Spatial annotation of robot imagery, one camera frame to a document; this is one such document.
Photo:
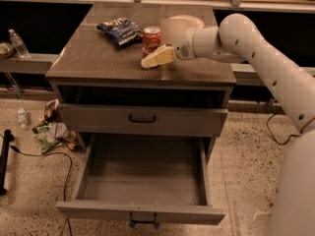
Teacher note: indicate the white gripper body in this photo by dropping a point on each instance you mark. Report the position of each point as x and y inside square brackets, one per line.
[183, 50]

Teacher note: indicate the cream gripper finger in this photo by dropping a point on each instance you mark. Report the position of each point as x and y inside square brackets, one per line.
[162, 55]

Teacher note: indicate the red coke can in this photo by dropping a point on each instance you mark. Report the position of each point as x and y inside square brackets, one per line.
[151, 40]

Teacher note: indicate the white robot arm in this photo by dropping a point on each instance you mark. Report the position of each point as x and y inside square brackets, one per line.
[237, 39]

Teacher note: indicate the grey drawer cabinet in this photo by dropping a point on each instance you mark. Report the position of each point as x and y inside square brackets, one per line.
[93, 70]

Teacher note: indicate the open grey lower drawer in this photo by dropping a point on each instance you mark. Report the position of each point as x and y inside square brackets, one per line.
[144, 179]

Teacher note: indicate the white paper bowl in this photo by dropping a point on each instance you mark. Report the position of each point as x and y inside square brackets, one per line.
[191, 21]

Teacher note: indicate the blue chip bag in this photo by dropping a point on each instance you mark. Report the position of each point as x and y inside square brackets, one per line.
[122, 30]

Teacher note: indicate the brown snack bag on floor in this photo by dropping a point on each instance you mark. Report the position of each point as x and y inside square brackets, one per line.
[50, 112]

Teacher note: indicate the clear water bottle on ledge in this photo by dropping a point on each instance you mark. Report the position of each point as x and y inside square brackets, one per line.
[19, 44]

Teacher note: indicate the green snack bag on floor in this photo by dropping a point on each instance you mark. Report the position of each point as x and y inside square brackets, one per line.
[45, 133]

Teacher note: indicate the plastic bottle on floor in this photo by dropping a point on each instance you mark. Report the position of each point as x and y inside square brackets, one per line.
[23, 117]

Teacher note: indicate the bowl on left ledge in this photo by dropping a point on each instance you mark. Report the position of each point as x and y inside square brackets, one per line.
[6, 50]

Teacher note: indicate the black stand left floor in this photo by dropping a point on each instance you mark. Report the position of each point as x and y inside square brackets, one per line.
[7, 138]

